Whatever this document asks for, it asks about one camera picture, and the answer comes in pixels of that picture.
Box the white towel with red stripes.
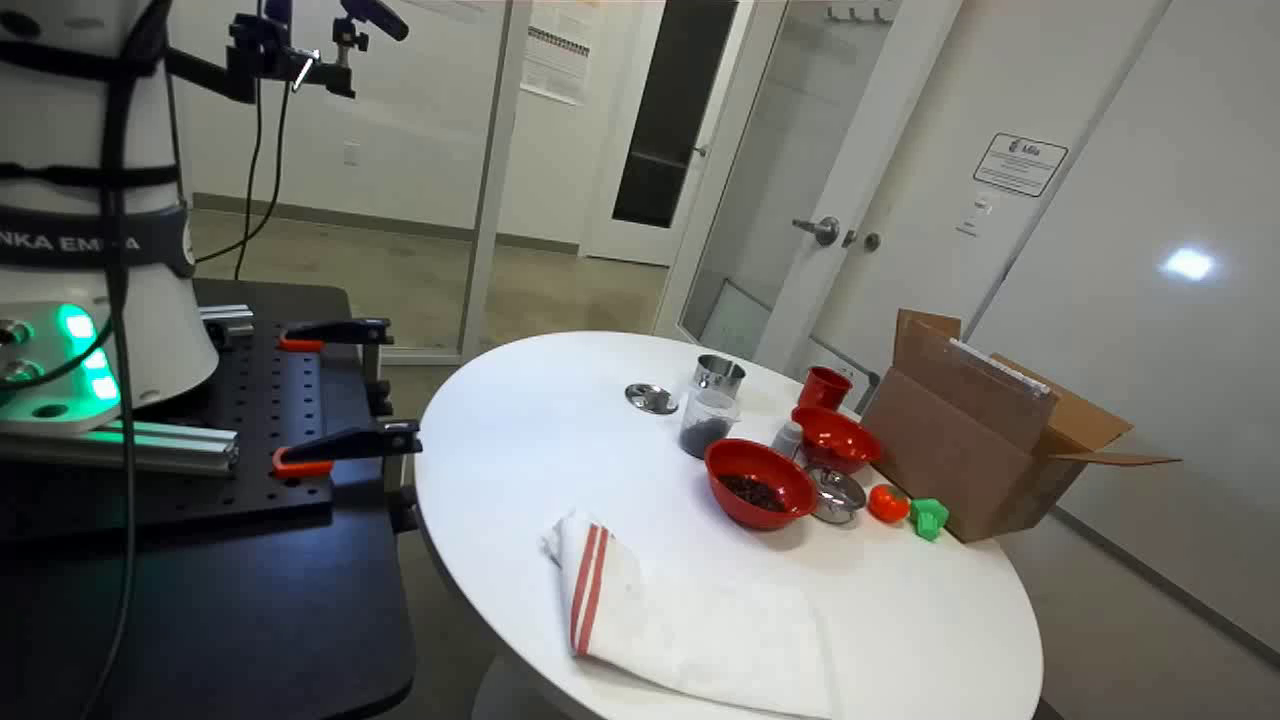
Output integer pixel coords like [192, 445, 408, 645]
[538, 507, 838, 720]

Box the small round metal dish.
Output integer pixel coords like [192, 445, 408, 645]
[619, 379, 683, 419]

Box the small steel pot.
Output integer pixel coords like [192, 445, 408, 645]
[692, 351, 751, 395]

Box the clear cup with dark contents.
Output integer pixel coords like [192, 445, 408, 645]
[677, 379, 743, 465]

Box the red bowl with dark contents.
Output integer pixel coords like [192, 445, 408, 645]
[700, 437, 823, 534]

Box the red mug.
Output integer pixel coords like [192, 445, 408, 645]
[794, 362, 856, 417]

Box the empty red bowl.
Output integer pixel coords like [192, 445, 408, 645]
[789, 402, 888, 477]

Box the small metal shaker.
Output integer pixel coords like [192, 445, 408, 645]
[808, 465, 872, 529]

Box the white door with dark window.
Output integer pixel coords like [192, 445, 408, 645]
[579, 0, 760, 267]

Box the orange toy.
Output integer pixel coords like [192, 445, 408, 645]
[865, 481, 912, 529]

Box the open cardboard box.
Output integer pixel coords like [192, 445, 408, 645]
[861, 308, 1185, 549]

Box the green toy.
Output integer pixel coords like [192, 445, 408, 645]
[907, 495, 955, 544]

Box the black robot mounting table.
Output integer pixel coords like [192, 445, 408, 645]
[0, 277, 418, 720]

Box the silver door lever handle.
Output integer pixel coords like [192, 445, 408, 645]
[789, 211, 847, 251]

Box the black clamp with orange handle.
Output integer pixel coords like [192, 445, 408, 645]
[268, 417, 429, 498]
[274, 315, 399, 390]

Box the white door with lever handle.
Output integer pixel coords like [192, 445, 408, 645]
[782, 0, 1177, 390]

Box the white paper wall sign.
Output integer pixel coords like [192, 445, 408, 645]
[966, 129, 1071, 202]

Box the black hanging cable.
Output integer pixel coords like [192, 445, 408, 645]
[192, 77, 292, 270]

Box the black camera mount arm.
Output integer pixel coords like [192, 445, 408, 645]
[218, 0, 414, 104]

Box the aluminium rail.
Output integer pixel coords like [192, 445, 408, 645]
[0, 419, 245, 481]

